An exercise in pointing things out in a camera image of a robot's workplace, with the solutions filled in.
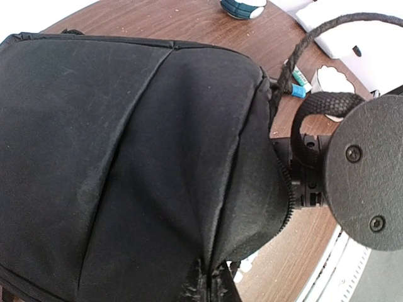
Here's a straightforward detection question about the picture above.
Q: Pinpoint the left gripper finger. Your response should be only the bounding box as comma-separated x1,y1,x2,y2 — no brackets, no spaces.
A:
182,260,242,302

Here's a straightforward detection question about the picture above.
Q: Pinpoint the black student bag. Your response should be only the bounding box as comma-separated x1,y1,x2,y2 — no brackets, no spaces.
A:
0,30,295,302

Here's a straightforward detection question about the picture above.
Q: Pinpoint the white marker teal label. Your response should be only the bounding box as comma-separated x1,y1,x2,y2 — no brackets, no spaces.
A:
287,66,312,92

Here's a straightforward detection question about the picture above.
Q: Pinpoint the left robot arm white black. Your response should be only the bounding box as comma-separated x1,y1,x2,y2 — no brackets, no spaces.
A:
178,92,402,301

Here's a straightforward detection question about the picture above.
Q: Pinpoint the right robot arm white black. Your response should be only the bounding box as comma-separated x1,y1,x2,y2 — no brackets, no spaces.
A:
295,0,402,94

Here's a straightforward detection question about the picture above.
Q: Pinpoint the blue cap black highlighter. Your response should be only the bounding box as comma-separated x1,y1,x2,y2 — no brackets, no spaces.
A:
291,83,306,99

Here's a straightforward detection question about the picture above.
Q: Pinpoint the white scalloped dish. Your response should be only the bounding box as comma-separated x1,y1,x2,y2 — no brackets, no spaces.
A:
310,65,355,101

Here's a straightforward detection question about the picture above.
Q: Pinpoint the dark bowl white inside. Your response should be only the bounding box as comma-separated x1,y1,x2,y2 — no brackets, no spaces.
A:
220,0,267,20

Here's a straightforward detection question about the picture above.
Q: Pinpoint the aluminium front rail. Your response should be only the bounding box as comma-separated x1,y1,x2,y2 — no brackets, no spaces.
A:
295,226,403,302

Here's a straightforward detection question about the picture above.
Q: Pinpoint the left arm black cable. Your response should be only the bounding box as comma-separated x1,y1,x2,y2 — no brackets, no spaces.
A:
269,12,403,120

